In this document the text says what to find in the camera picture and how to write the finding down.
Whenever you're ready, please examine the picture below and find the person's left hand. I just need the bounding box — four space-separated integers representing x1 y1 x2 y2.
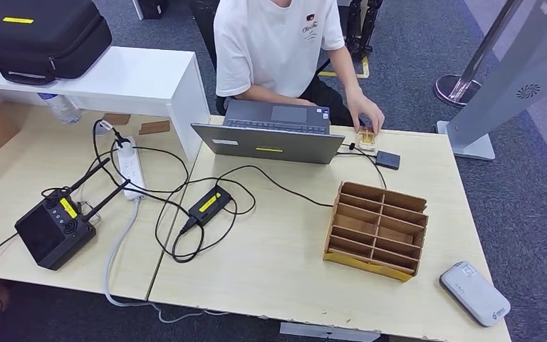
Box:
346 89 386 135

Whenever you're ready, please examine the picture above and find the clear card holder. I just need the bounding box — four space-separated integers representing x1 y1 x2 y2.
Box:
355 126 378 153

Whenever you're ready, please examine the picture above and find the small black box device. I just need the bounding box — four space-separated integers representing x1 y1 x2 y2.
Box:
375 150 402 171

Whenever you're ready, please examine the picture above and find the grey laptop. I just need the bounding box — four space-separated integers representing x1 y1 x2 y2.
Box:
190 99 346 165

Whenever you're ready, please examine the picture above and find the wooden slotted organizer box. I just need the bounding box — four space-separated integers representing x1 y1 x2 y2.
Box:
323 180 429 283

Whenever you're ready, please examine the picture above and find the black office chair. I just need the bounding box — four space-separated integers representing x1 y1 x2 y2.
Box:
188 0 350 119

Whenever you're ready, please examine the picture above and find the black adapter with yellow label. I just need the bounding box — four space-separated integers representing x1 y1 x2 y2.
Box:
187 185 233 227

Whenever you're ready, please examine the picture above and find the grey kiosk with spiral logo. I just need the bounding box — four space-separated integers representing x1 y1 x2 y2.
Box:
435 0 547 162

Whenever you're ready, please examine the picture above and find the small brown cardboard piece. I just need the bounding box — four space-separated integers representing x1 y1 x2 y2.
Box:
137 120 172 136
102 113 132 126

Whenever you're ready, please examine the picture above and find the black box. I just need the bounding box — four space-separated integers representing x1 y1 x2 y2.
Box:
136 0 171 20

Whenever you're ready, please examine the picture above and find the white desk shelf riser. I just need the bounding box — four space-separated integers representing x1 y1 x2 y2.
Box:
0 46 211 164

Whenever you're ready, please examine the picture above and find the white power strip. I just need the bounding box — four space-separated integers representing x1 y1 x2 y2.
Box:
115 137 147 202

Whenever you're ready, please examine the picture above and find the white rounded flat device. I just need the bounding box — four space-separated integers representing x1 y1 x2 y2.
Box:
438 261 512 328

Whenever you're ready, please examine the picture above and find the white flat bar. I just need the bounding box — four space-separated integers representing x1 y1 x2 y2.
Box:
279 322 381 342

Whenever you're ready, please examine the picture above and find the clear water bottle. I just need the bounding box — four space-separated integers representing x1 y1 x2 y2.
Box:
37 92 82 126

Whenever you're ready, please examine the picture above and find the black carry case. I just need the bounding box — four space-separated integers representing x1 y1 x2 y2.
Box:
0 0 113 86

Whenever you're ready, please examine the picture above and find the black transmitter with antennas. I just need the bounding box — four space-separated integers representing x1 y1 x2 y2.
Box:
14 157 132 271

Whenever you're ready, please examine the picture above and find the black laptop charger cable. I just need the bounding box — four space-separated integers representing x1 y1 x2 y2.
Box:
202 143 389 247

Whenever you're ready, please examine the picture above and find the chrome stanchion post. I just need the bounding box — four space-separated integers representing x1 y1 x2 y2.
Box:
434 0 524 108

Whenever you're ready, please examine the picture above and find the black mains cable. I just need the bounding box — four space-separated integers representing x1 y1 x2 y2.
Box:
91 120 206 264

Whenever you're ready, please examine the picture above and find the grey power strip cable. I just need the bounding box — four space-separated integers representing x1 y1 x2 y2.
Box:
103 197 229 324

